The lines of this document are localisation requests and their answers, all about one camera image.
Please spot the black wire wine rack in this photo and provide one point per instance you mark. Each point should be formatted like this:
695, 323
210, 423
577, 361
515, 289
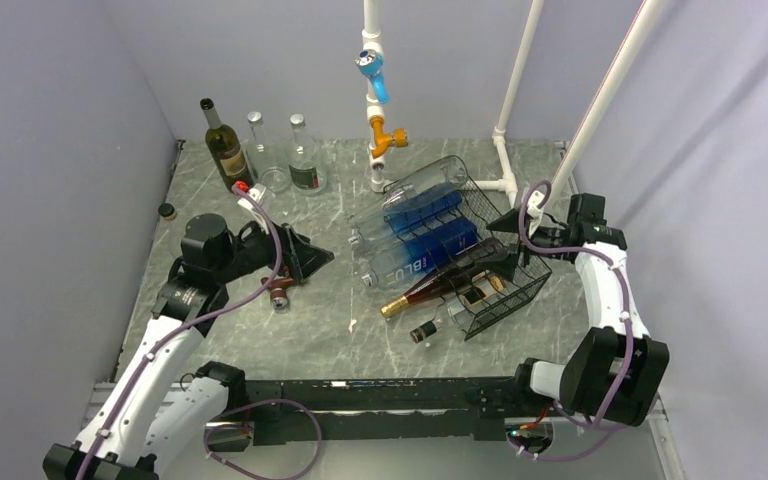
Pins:
531, 276

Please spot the clear blue bottle upper left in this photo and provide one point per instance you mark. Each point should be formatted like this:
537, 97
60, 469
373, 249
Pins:
417, 198

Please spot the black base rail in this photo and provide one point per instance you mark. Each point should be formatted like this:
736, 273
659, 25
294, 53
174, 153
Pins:
384, 407

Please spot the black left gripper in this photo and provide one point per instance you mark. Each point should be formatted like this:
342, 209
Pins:
300, 258

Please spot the white diagonal pole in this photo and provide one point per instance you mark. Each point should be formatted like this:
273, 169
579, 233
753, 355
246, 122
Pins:
629, 48

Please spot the clear blue bottle lower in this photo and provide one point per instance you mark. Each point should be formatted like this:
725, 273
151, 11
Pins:
418, 251

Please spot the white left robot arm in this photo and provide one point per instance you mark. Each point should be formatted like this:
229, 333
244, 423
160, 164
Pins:
132, 436

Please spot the dark green wine bottle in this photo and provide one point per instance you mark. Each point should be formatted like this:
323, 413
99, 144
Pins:
225, 148

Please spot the brown gold-capped wine bottle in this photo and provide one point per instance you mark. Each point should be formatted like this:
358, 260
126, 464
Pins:
449, 278

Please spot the orange pipe valve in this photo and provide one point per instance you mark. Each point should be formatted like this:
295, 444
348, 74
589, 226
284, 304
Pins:
382, 140

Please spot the clear blue bottle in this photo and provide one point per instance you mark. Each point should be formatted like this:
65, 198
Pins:
417, 198
418, 251

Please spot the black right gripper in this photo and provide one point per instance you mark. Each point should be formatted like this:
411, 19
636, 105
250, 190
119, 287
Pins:
508, 222

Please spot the clear flat black-capped bottle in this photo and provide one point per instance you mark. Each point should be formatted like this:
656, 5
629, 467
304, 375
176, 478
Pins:
469, 310

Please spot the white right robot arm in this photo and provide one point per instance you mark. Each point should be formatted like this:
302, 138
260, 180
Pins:
614, 373

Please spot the clear bottle dark label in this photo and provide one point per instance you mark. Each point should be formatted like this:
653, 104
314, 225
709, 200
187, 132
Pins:
269, 162

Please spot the round clear flask bottle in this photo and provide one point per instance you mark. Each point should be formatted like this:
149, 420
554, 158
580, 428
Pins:
175, 227

